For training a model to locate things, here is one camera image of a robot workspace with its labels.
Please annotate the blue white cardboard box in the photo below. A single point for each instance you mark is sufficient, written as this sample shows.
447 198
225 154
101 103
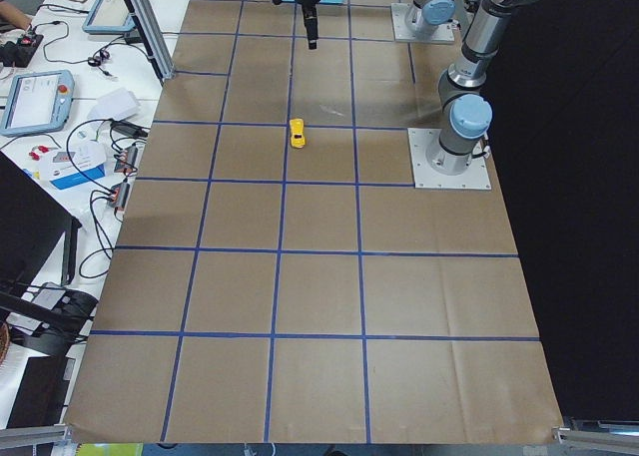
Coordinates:
80 164

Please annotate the upper orange usb adapter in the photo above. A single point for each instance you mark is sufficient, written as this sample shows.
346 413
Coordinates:
126 161

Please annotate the black monitor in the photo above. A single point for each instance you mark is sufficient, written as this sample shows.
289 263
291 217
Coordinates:
32 224

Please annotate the aluminium frame post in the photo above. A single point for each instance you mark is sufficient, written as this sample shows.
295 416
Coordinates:
148 27

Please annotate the far blue teach pendant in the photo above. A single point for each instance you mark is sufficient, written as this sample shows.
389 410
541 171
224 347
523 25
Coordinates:
108 17

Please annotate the person forearm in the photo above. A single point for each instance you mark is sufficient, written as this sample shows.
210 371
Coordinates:
14 16

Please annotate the orange usb adapter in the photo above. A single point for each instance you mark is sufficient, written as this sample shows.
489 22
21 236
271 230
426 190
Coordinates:
126 161
118 196

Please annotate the lower orange usb adapter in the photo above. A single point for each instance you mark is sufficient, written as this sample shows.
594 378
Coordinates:
118 196

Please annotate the red clips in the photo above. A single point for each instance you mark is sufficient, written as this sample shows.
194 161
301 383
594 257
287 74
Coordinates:
38 152

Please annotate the grey usb hub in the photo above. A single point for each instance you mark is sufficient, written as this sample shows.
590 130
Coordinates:
48 297

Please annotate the aluminium profile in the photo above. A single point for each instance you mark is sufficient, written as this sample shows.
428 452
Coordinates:
33 436
598 434

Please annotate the bottom right aluminium profile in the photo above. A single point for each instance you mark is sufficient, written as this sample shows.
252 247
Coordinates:
598 434

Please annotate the blue teach pendant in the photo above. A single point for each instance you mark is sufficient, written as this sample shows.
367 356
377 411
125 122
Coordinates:
108 17
38 103

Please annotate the white paper box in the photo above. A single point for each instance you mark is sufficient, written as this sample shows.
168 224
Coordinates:
118 105

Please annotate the black power adapter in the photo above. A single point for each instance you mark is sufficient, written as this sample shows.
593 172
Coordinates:
129 130

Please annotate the bottom left aluminium profile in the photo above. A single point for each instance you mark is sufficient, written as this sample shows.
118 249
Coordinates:
33 436

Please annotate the yellow toy beetle car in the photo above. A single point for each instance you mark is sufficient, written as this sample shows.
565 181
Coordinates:
297 133

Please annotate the near blue teach pendant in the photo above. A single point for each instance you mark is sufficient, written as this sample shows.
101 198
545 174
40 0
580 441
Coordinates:
38 103

